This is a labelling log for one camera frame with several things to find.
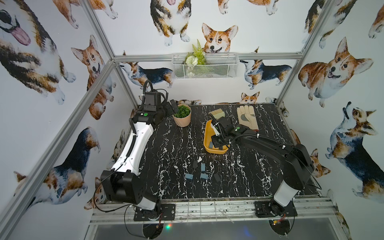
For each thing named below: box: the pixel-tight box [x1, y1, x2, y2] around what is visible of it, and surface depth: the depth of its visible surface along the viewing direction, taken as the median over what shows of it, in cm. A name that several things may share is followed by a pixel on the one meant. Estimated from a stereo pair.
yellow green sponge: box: [208, 108, 226, 120], surface depth 119 cm
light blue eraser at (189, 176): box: [185, 173, 194, 180], surface depth 87 cm
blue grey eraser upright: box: [201, 163, 206, 172], surface depth 90 cm
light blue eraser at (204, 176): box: [200, 173, 209, 180], surface depth 87 cm
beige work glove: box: [236, 105, 259, 130], surface depth 116 cm
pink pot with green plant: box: [172, 104, 192, 128], surface depth 105 cm
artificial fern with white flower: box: [184, 39, 207, 77], surface depth 85 cm
